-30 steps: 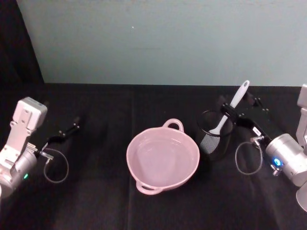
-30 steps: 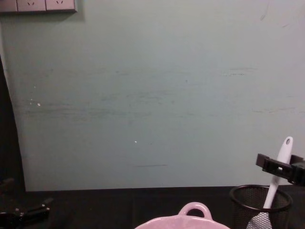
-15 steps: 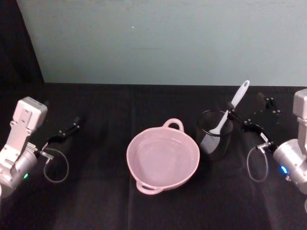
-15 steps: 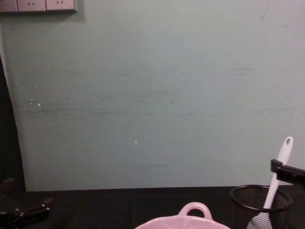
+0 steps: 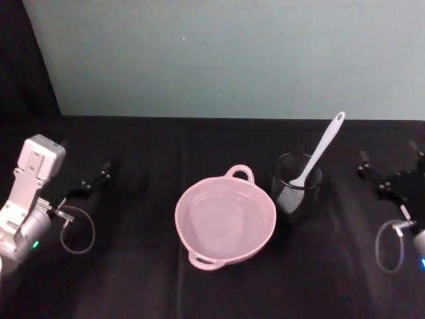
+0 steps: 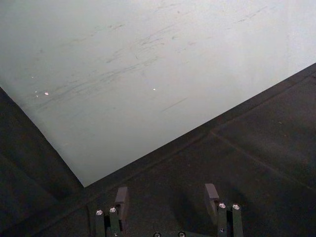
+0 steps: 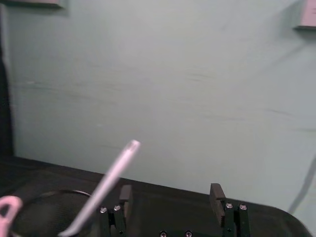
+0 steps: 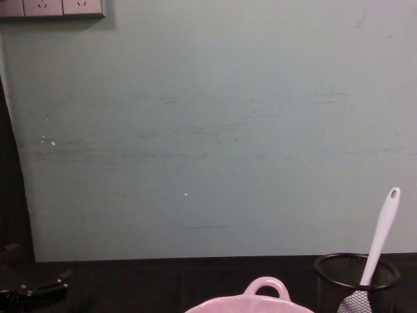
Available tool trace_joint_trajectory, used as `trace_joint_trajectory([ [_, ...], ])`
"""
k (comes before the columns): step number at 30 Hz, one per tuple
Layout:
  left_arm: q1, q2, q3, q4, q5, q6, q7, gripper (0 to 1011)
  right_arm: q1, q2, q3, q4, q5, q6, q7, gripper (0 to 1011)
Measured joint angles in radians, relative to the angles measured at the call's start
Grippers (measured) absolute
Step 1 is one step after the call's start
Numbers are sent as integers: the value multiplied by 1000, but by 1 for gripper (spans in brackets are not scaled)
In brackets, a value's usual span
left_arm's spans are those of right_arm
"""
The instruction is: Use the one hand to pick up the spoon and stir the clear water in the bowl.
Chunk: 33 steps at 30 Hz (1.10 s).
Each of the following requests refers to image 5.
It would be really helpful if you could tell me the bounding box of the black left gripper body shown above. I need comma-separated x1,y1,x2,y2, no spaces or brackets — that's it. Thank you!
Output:
40,153,84,213

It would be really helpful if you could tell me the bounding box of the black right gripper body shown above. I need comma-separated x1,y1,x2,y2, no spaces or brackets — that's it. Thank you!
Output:
386,167,425,228

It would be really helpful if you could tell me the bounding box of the white silicone spatula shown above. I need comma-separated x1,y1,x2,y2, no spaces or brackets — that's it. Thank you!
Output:
288,111,347,189

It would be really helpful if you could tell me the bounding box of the black mesh cup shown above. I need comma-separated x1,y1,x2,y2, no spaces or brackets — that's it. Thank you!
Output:
270,152,325,224

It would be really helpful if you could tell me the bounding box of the black curtain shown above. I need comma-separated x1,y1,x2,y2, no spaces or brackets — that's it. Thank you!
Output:
0,0,62,118

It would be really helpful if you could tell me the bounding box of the black table cloth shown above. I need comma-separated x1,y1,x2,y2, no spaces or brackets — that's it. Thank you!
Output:
0,114,425,319

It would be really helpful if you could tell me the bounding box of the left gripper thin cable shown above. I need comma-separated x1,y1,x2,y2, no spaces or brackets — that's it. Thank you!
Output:
49,205,96,256

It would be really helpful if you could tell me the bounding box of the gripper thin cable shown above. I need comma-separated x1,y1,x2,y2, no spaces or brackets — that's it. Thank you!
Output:
375,219,416,274
49,205,96,256

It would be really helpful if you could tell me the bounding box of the right gripper thin cable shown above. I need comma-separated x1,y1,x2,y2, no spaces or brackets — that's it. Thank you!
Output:
375,219,416,274

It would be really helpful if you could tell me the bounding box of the pink two-handled bowl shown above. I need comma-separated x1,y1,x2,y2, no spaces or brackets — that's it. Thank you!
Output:
174,163,278,271

